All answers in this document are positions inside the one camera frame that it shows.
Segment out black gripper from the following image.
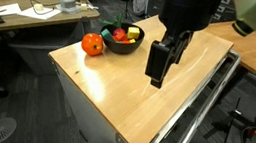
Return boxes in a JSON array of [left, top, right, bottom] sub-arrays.
[[143, 0, 223, 96]]

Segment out orange pumpkin toy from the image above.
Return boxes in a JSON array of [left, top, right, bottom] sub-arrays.
[[79, 31, 107, 59]]

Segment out black bowl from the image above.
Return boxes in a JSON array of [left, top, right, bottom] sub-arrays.
[[97, 19, 147, 58]]

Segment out small yellow wooden block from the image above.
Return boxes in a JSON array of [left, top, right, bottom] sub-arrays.
[[128, 37, 138, 45]]

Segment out yellow wooden cube block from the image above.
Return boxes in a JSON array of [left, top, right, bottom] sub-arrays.
[[126, 25, 141, 41]]

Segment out white round fan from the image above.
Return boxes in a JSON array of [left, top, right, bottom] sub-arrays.
[[130, 0, 151, 19]]

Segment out black standing tripod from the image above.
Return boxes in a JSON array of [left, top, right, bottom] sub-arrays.
[[116, 0, 139, 24]]

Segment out wooden table cart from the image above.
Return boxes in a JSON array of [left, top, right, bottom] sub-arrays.
[[36, 54, 169, 143]]

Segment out grey tape roll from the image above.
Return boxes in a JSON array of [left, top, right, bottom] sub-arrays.
[[56, 0, 79, 16]]

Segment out white paper sheet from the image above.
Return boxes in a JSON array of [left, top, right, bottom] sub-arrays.
[[0, 0, 24, 25], [17, 3, 63, 24]]

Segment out white power adapter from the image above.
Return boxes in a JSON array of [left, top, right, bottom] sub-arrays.
[[33, 2, 47, 13]]

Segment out wooden office desk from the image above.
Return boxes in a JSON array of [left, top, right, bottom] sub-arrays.
[[0, 0, 103, 55]]

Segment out steel cart handle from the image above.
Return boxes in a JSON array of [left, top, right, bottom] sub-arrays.
[[148, 40, 243, 143]]

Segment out white cable plug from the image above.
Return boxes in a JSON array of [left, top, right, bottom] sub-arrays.
[[77, 1, 100, 13]]

